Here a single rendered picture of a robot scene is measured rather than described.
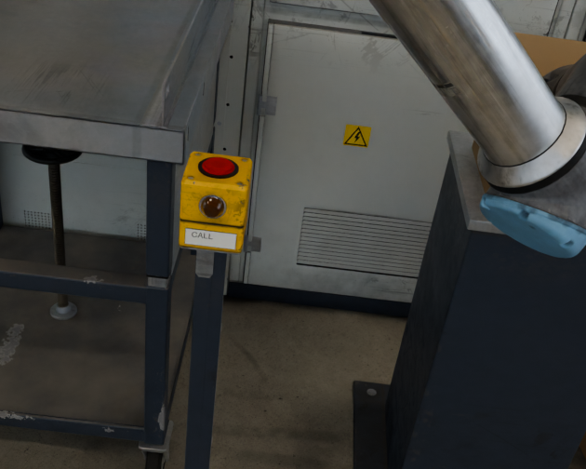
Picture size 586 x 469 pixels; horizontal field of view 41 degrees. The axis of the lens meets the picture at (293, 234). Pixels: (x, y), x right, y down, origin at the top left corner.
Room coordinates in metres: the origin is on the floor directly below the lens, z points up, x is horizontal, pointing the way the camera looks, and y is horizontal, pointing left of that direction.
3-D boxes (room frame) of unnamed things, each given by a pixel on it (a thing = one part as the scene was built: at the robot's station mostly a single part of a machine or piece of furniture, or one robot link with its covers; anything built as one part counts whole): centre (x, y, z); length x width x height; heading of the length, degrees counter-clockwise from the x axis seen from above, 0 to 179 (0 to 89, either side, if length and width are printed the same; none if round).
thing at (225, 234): (0.83, 0.10, 0.85); 0.08 x 0.08 x 0.10; 2
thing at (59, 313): (1.34, 0.50, 0.18); 0.06 x 0.06 x 0.02
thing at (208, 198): (0.78, 0.10, 0.87); 0.03 x 0.01 x 0.03; 92
